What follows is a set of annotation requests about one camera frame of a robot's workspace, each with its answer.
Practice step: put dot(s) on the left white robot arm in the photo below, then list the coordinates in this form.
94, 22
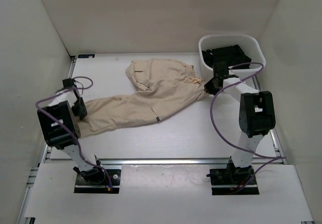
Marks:
58, 116

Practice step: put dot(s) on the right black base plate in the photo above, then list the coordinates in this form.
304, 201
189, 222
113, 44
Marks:
226, 182

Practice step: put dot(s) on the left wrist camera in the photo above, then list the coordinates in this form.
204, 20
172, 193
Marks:
68, 83

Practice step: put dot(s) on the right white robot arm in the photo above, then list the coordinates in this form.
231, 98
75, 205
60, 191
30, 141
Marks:
256, 118

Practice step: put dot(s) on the beige trousers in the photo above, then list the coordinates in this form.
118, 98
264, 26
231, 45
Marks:
164, 87

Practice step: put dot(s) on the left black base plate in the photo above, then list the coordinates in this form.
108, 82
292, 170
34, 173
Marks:
99, 186

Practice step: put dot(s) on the black folded trousers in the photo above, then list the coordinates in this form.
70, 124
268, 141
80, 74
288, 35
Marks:
233, 55

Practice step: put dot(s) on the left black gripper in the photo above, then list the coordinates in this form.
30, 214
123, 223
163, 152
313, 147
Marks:
82, 110

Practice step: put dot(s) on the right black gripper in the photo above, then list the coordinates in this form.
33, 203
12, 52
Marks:
208, 88

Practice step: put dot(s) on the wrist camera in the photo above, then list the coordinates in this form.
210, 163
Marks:
220, 69
68, 83

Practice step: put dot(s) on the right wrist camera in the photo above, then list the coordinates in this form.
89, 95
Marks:
220, 69

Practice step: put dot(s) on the black corner bracket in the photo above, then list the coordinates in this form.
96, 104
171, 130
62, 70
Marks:
86, 56

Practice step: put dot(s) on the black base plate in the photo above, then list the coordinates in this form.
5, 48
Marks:
99, 186
226, 182

